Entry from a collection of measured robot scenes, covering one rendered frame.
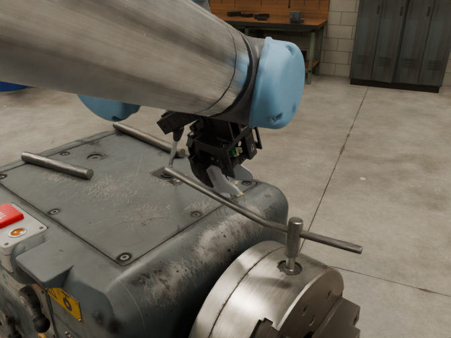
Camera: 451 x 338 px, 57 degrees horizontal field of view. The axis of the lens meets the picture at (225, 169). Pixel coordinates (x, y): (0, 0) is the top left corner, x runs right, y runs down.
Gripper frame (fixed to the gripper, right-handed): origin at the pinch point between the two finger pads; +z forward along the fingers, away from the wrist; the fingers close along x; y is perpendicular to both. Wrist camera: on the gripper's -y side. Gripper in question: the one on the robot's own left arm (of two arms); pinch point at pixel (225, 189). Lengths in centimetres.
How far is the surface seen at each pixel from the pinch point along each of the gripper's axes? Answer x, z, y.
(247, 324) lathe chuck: -15.0, 7.5, 13.8
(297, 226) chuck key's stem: -0.6, 0.9, 14.4
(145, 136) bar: 12.3, 9.8, -39.2
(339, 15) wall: 542, 239, -267
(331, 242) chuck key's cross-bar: 0.2, 2.8, 19.2
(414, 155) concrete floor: 283, 245, -57
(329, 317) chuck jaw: -1.8, 22.4, 18.6
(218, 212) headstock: -0.5, 7.4, -3.4
